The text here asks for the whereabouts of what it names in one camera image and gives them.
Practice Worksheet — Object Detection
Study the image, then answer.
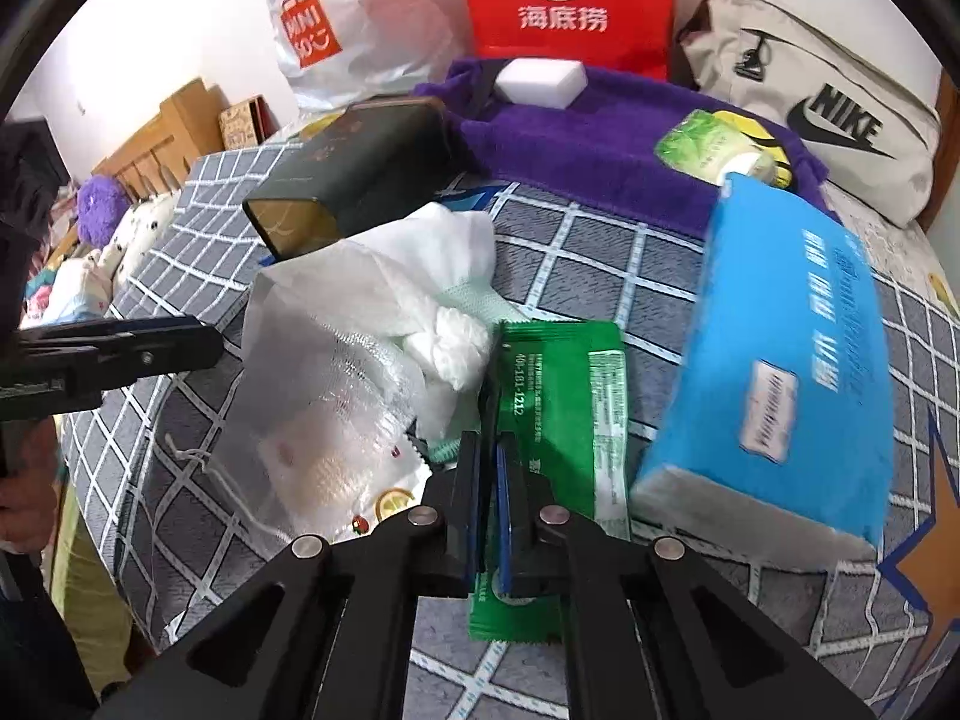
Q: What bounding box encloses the small green tissue packet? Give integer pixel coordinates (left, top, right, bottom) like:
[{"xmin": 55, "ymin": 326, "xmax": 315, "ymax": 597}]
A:
[{"xmin": 655, "ymin": 110, "xmax": 773, "ymax": 185}]

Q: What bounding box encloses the purple plush toy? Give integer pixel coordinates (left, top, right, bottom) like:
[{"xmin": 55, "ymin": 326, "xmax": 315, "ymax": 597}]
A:
[{"xmin": 79, "ymin": 176, "xmax": 132, "ymax": 248}]

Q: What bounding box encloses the translucent mesh drawstring bag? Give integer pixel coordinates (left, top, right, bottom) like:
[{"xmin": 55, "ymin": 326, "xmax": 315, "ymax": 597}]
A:
[{"xmin": 240, "ymin": 240, "xmax": 432, "ymax": 563}]

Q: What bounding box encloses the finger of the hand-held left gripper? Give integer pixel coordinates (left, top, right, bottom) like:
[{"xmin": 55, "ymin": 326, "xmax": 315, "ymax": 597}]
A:
[
  {"xmin": 21, "ymin": 316, "xmax": 216, "ymax": 347},
  {"xmin": 96, "ymin": 327, "xmax": 225, "ymax": 392}
]

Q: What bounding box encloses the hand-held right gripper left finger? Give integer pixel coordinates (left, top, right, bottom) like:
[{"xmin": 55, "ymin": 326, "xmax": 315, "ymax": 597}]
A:
[{"xmin": 97, "ymin": 431, "xmax": 485, "ymax": 720}]

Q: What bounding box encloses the white plastic shopping bag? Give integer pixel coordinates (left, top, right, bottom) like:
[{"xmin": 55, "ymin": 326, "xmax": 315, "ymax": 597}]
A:
[{"xmin": 255, "ymin": 0, "xmax": 470, "ymax": 112}]

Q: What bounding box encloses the wooden bed headboard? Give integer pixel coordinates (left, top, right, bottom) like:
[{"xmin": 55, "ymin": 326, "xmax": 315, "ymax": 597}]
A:
[{"xmin": 90, "ymin": 77, "xmax": 230, "ymax": 200}]

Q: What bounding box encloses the person's left forearm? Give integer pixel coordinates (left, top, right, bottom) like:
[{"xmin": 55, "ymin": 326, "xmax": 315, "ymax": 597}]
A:
[{"xmin": 0, "ymin": 540, "xmax": 102, "ymax": 720}]

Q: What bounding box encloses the white sponge block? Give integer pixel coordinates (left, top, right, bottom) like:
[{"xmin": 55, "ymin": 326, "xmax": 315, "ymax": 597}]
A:
[{"xmin": 495, "ymin": 58, "xmax": 586, "ymax": 104}]

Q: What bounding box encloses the dark green tin box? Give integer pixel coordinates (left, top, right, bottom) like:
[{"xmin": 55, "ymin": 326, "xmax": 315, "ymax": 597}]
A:
[{"xmin": 244, "ymin": 96, "xmax": 449, "ymax": 260}]

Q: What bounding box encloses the wooden door frame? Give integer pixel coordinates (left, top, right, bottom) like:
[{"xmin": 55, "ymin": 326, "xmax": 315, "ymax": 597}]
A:
[{"xmin": 919, "ymin": 82, "xmax": 960, "ymax": 233}]

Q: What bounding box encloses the person's left hand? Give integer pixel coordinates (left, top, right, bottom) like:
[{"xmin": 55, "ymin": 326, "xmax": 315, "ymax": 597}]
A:
[{"xmin": 0, "ymin": 463, "xmax": 66, "ymax": 554}]

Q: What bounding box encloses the green foil packet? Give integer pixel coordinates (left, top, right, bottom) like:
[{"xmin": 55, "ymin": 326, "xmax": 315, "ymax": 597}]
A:
[{"xmin": 466, "ymin": 319, "xmax": 632, "ymax": 644}]

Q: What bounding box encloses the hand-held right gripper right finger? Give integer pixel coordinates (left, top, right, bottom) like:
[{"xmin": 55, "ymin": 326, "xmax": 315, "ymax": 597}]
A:
[{"xmin": 495, "ymin": 431, "xmax": 878, "ymax": 720}]

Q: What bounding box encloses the pastel floral bedding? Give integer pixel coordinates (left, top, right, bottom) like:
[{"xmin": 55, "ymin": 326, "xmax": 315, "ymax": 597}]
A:
[{"xmin": 22, "ymin": 240, "xmax": 113, "ymax": 323}]

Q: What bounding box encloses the white dotted pillow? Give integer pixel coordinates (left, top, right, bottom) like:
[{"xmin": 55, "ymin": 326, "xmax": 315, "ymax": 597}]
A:
[{"xmin": 105, "ymin": 187, "xmax": 185, "ymax": 293}]

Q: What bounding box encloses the patterned cardboard box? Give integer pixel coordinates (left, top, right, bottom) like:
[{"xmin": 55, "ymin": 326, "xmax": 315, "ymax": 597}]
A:
[{"xmin": 217, "ymin": 95, "xmax": 269, "ymax": 151}]

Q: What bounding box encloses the red paper bag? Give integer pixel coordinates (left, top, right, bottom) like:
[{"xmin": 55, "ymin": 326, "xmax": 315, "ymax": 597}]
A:
[{"xmin": 454, "ymin": 0, "xmax": 674, "ymax": 82}]

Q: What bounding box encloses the beige waist bag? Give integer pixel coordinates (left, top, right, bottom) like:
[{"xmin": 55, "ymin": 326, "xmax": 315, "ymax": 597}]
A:
[{"xmin": 675, "ymin": 0, "xmax": 942, "ymax": 227}]

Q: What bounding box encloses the light green blanket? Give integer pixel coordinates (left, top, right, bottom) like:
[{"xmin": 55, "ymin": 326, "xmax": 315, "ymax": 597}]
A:
[{"xmin": 49, "ymin": 487, "xmax": 136, "ymax": 661}]

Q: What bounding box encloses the blue tissue pack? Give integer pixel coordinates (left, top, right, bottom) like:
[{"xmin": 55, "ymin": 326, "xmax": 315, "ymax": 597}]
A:
[{"xmin": 628, "ymin": 172, "xmax": 895, "ymax": 562}]

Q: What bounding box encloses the purple fleece cloth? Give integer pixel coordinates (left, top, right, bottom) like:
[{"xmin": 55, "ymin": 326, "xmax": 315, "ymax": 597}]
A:
[{"xmin": 412, "ymin": 60, "xmax": 841, "ymax": 237}]

